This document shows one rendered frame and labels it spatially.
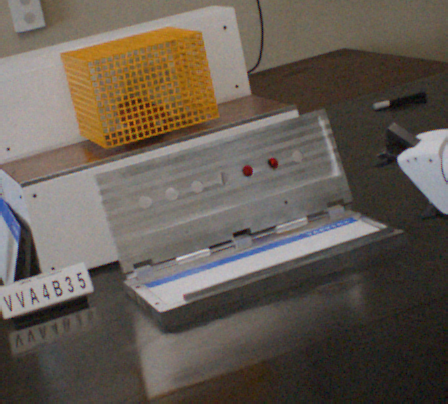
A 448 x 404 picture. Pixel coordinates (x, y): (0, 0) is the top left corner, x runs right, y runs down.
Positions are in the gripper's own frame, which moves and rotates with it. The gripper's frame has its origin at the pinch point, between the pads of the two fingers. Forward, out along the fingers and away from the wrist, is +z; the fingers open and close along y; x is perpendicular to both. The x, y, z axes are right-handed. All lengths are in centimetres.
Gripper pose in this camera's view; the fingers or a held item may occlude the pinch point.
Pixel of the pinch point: (408, 183)
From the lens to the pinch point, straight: 156.9
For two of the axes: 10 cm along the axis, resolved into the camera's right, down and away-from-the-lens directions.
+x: -6.6, 6.8, -3.4
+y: -6.8, -7.2, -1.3
